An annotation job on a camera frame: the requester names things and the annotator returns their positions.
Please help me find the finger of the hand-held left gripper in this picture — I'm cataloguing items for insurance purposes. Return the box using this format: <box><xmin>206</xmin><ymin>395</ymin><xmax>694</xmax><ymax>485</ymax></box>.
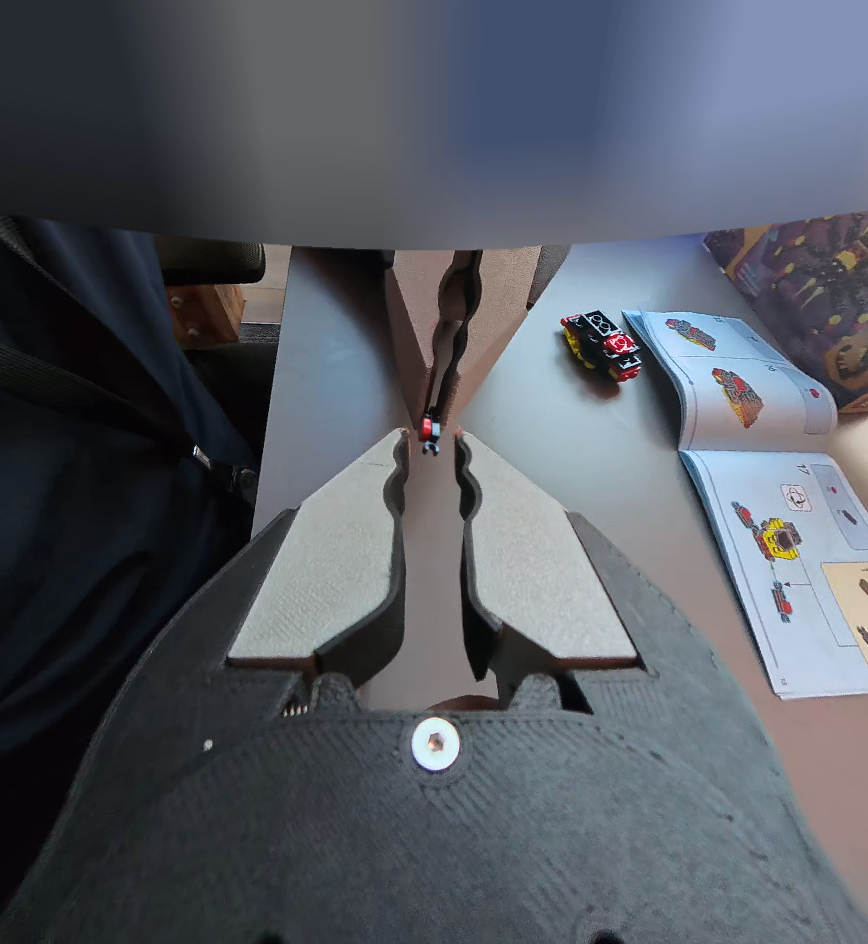
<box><xmin>436</xmin><ymin>249</ymin><xmax>543</xmax><ymax>427</ymax></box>
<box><xmin>384</xmin><ymin>249</ymin><xmax>457</xmax><ymax>430</ymax></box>

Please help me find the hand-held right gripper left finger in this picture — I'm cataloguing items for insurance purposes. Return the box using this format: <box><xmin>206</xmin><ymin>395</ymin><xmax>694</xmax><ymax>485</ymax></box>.
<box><xmin>226</xmin><ymin>429</ymin><xmax>410</xmax><ymax>683</ymax></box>

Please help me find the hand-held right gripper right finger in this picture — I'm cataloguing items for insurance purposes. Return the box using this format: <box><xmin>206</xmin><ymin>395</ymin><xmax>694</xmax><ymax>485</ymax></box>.
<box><xmin>453</xmin><ymin>430</ymin><xmax>639</xmax><ymax>681</ymax></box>

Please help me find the black yellow red lego model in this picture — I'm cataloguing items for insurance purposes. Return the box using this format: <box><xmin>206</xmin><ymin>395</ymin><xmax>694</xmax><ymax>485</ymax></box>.
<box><xmin>561</xmin><ymin>310</ymin><xmax>643</xmax><ymax>385</ymax></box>

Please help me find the lego instruction booklet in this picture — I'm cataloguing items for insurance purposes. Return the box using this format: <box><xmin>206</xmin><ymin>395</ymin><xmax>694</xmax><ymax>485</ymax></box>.
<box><xmin>622</xmin><ymin>308</ymin><xmax>868</xmax><ymax>699</ymax></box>

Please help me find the purple yellow lego box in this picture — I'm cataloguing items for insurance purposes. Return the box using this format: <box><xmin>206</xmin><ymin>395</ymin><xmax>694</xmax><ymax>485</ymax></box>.
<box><xmin>703</xmin><ymin>210</ymin><xmax>868</xmax><ymax>414</ymax></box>

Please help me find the wooden block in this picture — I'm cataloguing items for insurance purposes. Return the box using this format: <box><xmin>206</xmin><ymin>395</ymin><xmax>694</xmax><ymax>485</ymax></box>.
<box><xmin>167</xmin><ymin>283</ymin><xmax>248</xmax><ymax>349</ymax></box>

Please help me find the black office chair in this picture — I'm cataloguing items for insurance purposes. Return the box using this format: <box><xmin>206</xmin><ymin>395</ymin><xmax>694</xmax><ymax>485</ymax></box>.
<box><xmin>155</xmin><ymin>235</ymin><xmax>267</xmax><ymax>287</ymax></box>

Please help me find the person's navy jacket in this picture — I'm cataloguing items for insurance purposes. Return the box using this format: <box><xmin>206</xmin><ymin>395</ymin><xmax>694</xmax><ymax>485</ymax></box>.
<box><xmin>0</xmin><ymin>208</ymin><xmax>282</xmax><ymax>944</ymax></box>

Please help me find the black strap with buckle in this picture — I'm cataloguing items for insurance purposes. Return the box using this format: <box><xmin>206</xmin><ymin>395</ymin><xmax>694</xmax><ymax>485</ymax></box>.
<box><xmin>0</xmin><ymin>328</ymin><xmax>261</xmax><ymax>510</ymax></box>

